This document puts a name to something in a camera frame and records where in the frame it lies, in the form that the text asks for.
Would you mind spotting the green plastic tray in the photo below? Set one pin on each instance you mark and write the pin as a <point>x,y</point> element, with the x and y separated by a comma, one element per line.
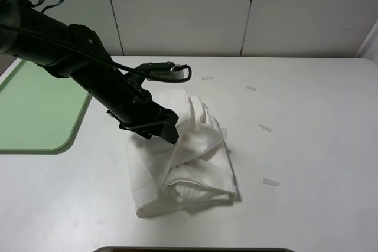
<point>39,113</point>

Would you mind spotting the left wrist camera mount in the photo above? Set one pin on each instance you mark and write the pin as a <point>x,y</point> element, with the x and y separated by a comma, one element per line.
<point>166,72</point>

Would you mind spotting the white short sleeve shirt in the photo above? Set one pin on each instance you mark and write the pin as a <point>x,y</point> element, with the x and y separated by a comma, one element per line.
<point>194,172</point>

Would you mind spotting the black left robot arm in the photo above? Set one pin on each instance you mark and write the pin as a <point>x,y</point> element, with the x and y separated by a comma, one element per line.
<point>75,51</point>

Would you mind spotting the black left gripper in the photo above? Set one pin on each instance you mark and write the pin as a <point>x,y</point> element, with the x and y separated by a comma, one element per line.
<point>135,110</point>

